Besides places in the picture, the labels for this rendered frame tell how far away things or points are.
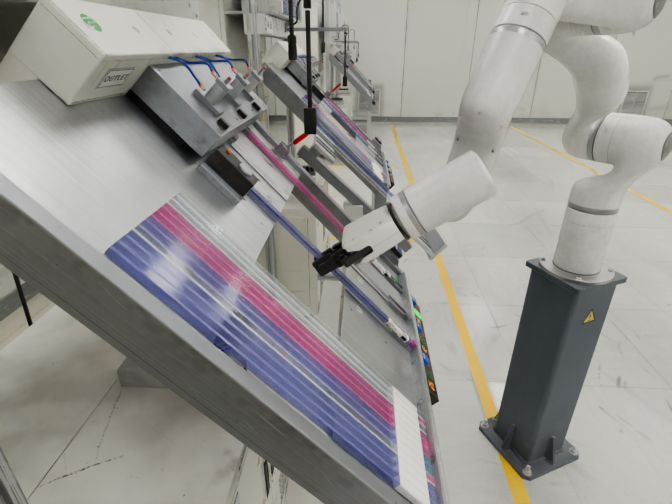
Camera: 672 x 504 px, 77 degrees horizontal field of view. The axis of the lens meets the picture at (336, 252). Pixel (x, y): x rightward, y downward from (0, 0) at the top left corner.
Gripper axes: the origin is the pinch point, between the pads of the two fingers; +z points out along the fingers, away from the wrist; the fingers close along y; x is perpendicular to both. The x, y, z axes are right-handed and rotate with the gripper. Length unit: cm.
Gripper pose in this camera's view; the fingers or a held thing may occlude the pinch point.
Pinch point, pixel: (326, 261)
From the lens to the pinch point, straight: 77.4
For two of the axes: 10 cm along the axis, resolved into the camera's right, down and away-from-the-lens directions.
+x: 5.5, 7.6, 3.3
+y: -0.6, 4.4, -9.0
